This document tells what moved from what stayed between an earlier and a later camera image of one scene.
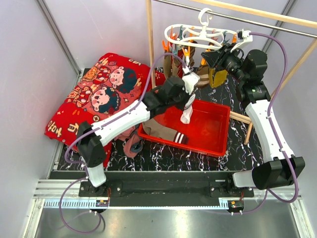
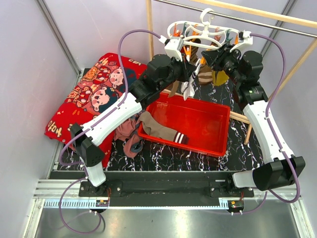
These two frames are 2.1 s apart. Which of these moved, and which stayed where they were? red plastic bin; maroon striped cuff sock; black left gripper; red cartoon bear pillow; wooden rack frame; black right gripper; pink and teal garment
Moved: black left gripper
Stayed: red plastic bin; wooden rack frame; pink and teal garment; red cartoon bear pillow; black right gripper; maroon striped cuff sock
